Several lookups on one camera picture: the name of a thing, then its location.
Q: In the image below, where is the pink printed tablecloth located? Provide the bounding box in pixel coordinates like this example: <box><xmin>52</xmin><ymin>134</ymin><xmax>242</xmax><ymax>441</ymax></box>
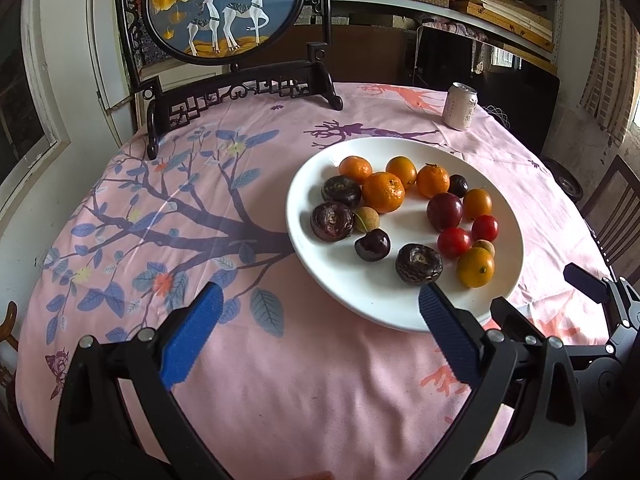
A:
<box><xmin>15</xmin><ymin>81</ymin><xmax>621</xmax><ymax>480</ymax></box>

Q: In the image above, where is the white oval plate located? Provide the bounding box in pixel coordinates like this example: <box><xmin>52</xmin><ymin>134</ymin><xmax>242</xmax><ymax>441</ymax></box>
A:
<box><xmin>285</xmin><ymin>136</ymin><xmax>525</xmax><ymax>333</ymax></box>

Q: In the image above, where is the carved wooden chair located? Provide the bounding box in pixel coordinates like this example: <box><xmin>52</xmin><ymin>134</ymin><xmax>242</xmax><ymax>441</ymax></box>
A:
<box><xmin>0</xmin><ymin>301</ymin><xmax>21</xmax><ymax>396</ymax></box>

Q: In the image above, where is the small mandarin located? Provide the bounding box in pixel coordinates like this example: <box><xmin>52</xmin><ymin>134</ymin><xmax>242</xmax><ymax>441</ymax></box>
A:
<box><xmin>416</xmin><ymin>163</ymin><xmax>451</xmax><ymax>199</ymax></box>
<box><xmin>338</xmin><ymin>155</ymin><xmax>374</xmax><ymax>184</ymax></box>

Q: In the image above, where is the black wheel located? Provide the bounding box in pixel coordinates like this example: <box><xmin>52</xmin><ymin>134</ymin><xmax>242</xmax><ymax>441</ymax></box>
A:
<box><xmin>544</xmin><ymin>157</ymin><xmax>584</xmax><ymax>202</ymax></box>

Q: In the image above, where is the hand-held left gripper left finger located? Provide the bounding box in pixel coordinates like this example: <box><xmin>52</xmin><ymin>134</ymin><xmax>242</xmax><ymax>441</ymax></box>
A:
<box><xmin>54</xmin><ymin>281</ymin><xmax>225</xmax><ymax>480</ymax></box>

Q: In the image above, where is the dark red cherry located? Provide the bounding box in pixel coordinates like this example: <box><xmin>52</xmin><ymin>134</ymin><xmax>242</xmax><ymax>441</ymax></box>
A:
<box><xmin>354</xmin><ymin>228</ymin><xmax>392</xmax><ymax>263</ymax></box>

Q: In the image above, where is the deer picture table screen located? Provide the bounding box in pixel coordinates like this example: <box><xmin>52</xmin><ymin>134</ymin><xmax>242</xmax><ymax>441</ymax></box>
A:
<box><xmin>112</xmin><ymin>0</ymin><xmax>346</xmax><ymax>161</ymax></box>

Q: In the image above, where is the large mandarin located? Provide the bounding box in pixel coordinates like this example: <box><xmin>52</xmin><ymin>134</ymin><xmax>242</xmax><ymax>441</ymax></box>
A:
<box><xmin>361</xmin><ymin>171</ymin><xmax>406</xmax><ymax>214</ymax></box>

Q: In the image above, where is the white framed window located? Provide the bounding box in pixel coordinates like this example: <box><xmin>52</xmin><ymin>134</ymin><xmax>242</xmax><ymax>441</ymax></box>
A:
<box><xmin>0</xmin><ymin>0</ymin><xmax>71</xmax><ymax>206</ymax></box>

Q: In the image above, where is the large red plum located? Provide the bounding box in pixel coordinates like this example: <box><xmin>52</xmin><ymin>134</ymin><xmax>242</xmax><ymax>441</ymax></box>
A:
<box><xmin>426</xmin><ymin>192</ymin><xmax>464</xmax><ymax>233</ymax></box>

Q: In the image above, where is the wall shelf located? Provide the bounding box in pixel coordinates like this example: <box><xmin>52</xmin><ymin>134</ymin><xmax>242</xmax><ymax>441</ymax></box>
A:
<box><xmin>330</xmin><ymin>0</ymin><xmax>561</xmax><ymax>73</ymax></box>

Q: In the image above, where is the small oval orange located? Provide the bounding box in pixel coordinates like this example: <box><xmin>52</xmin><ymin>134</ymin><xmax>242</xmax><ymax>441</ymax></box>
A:
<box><xmin>385</xmin><ymin>155</ymin><xmax>418</xmax><ymax>190</ymax></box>

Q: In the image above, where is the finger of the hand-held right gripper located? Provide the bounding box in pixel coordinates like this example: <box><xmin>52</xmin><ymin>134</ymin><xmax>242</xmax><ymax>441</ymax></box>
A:
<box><xmin>563</xmin><ymin>262</ymin><xmax>640</xmax><ymax>346</ymax></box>
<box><xmin>490</xmin><ymin>297</ymin><xmax>546</xmax><ymax>347</ymax></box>

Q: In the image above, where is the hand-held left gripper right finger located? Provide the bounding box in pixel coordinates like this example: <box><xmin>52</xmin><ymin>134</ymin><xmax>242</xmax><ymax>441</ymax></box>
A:
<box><xmin>415</xmin><ymin>282</ymin><xmax>588</xmax><ymax>480</ymax></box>

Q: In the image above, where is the dark brown water chestnut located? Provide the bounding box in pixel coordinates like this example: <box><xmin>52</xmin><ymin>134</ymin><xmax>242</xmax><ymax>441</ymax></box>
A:
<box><xmin>395</xmin><ymin>243</ymin><xmax>444</xmax><ymax>286</ymax></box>
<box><xmin>321</xmin><ymin>175</ymin><xmax>362</xmax><ymax>208</ymax></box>
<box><xmin>310</xmin><ymin>201</ymin><xmax>355</xmax><ymax>242</ymax></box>

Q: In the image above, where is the brown slatted chair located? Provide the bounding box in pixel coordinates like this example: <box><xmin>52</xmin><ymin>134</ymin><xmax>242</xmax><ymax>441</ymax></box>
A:
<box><xmin>580</xmin><ymin>155</ymin><xmax>640</xmax><ymax>281</ymax></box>

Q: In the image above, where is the smooth orange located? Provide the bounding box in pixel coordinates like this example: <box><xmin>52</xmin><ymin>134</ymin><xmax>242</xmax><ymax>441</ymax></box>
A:
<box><xmin>456</xmin><ymin>246</ymin><xmax>496</xmax><ymax>289</ymax></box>
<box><xmin>462</xmin><ymin>188</ymin><xmax>493</xmax><ymax>221</ymax></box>

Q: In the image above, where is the dark cabinet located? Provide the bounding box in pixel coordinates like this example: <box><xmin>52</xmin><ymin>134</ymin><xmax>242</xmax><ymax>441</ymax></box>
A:
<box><xmin>415</xmin><ymin>27</ymin><xmax>561</xmax><ymax>156</ymax></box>

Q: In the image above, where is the white drink can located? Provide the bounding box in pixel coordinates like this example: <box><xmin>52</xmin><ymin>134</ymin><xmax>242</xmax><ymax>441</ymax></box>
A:
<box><xmin>441</xmin><ymin>82</ymin><xmax>479</xmax><ymax>132</ymax></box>

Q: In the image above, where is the stack of woven boxes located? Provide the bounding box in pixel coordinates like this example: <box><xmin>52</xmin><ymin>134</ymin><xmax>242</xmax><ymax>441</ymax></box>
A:
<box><xmin>340</xmin><ymin>0</ymin><xmax>558</xmax><ymax>53</ymax></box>

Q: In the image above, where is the red tomato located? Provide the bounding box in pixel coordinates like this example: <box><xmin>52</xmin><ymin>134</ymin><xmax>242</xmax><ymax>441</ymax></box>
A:
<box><xmin>471</xmin><ymin>214</ymin><xmax>499</xmax><ymax>242</ymax></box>
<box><xmin>437</xmin><ymin>226</ymin><xmax>473</xmax><ymax>260</ymax></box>

